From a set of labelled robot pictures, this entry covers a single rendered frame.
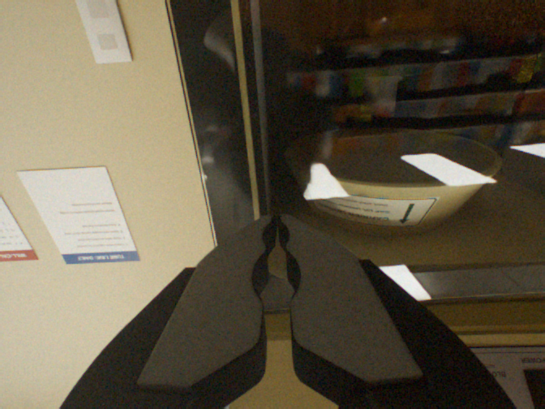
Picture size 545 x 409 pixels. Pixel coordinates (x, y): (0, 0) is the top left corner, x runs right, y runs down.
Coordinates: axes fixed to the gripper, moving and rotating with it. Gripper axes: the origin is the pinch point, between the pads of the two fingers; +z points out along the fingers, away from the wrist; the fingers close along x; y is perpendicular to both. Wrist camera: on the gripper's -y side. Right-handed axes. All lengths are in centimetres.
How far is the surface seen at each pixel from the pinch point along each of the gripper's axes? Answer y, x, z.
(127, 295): 52, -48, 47
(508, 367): 11.5, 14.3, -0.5
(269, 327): 10.1, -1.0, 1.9
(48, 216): 23, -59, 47
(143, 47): -11, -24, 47
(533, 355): 11.1, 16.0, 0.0
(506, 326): 10.2, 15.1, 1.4
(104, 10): -17, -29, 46
